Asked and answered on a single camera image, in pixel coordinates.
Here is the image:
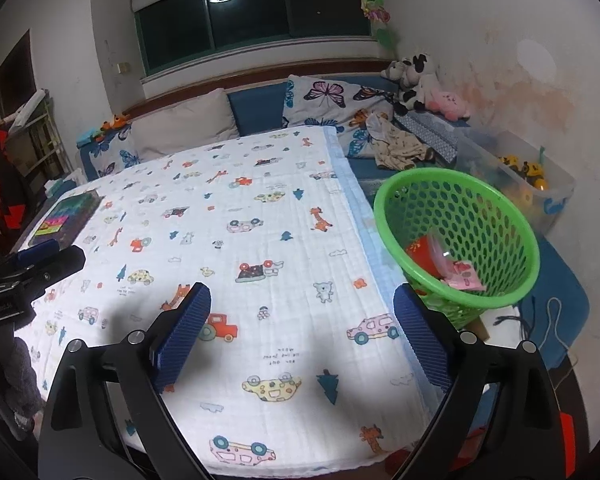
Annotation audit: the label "black and white cow plush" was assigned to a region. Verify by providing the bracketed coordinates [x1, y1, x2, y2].
[395, 52, 443, 113]

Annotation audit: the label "green plastic basket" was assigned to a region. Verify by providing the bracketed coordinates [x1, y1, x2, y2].
[373, 167, 541, 331]

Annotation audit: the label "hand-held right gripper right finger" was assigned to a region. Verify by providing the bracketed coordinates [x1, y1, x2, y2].
[392, 282, 561, 480]

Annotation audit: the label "clear box of coloured markers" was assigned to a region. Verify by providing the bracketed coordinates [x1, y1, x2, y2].
[30, 190, 103, 241]

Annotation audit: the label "spotted grey plush toy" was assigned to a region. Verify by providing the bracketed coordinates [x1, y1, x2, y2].
[385, 60, 411, 86]

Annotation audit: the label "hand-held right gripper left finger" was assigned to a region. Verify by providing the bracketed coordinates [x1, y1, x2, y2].
[37, 282, 213, 480]

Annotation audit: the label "black cable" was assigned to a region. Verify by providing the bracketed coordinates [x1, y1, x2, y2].
[495, 312, 536, 341]

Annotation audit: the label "white shelf rack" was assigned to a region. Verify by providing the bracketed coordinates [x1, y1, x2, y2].
[5, 89, 76, 181]

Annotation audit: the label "yellow toy excavator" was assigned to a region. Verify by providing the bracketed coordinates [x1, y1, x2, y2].
[497, 155, 551, 191]

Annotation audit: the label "orange plush toy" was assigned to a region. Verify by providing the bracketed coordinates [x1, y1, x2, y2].
[100, 114, 131, 133]

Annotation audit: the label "beige pillow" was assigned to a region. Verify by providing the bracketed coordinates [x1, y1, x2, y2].
[130, 88, 241, 161]

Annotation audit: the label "small butterfly print pillow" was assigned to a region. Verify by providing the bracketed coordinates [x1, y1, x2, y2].
[87, 127, 143, 178]

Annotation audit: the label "pink plush toy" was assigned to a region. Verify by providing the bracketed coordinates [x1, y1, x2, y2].
[426, 89, 471, 122]

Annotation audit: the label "flower wall decoration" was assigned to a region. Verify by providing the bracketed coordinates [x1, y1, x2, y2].
[360, 0, 398, 51]

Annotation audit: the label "hanging red and black clothes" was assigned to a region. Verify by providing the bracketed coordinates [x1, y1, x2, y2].
[0, 120, 26, 233]

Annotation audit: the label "pink wrapper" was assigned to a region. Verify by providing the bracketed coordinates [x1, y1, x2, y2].
[440, 260, 487, 292]

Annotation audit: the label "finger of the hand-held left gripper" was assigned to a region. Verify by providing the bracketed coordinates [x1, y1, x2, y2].
[0, 239, 62, 286]
[7, 245, 87, 293]

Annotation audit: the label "clear plastic storage bin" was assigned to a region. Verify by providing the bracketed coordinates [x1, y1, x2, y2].
[452, 130, 576, 236]

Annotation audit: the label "blue backrest cushion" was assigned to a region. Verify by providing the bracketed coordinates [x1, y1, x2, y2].
[227, 82, 293, 136]

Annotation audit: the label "dark wooden door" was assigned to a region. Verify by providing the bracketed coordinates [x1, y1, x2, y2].
[0, 29, 36, 121]

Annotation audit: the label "beige patterned baby clothes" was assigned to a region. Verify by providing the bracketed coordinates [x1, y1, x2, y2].
[365, 112, 436, 171]

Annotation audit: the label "dark window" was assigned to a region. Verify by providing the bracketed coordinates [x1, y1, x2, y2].
[134, 0, 371, 73]

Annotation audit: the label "person's left forearm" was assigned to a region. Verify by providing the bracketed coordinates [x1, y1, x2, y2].
[0, 337, 48, 423]

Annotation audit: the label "large butterfly print pillow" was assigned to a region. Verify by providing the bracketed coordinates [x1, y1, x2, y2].
[281, 75, 396, 158]

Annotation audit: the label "grey patterned cloth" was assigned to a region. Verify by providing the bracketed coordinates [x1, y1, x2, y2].
[392, 110, 460, 166]

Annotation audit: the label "white cable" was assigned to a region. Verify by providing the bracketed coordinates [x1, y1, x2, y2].
[542, 297, 573, 351]

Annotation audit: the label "cartoon printed blanket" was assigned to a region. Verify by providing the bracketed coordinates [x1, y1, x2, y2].
[12, 125, 446, 473]

